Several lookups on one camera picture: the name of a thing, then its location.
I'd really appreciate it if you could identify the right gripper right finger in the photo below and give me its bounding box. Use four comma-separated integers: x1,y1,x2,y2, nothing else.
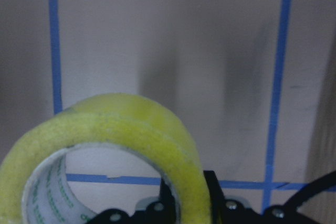
203,170,312,224

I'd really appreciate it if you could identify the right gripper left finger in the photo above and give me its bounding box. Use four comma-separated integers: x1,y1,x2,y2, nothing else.
93,180,181,224

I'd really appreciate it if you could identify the yellow clear tape roll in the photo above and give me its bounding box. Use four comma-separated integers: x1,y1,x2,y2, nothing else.
1,93,212,223

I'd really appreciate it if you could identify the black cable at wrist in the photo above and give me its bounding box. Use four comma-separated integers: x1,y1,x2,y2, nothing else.
285,170,336,211

